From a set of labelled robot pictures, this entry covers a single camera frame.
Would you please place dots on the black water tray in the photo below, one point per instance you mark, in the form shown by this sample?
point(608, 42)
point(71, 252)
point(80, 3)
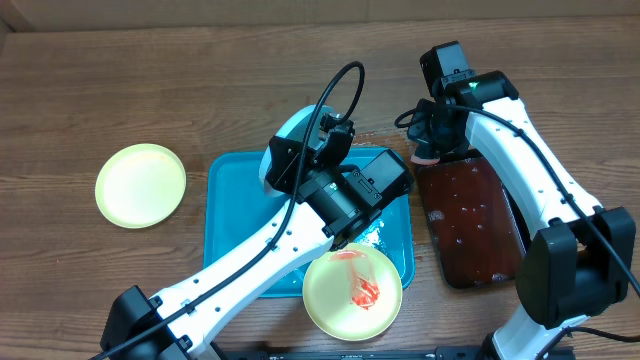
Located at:
point(471, 222)

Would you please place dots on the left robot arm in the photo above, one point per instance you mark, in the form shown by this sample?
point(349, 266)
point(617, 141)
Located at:
point(331, 203)

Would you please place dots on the pink and green sponge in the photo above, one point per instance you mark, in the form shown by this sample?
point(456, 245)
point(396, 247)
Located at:
point(425, 159)

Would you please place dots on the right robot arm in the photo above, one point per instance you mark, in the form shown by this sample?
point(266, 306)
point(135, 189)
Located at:
point(579, 259)

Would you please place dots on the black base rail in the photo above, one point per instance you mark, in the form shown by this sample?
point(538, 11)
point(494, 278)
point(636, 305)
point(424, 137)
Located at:
point(440, 353)

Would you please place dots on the light blue plate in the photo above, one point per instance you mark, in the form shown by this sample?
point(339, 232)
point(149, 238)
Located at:
point(280, 162)

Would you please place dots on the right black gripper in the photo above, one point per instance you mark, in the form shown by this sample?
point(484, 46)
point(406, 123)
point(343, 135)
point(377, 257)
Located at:
point(428, 138)

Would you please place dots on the yellow plate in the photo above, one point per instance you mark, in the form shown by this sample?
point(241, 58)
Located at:
point(353, 294)
point(140, 186)

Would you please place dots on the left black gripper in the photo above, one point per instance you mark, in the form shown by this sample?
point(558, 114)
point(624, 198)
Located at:
point(284, 173)

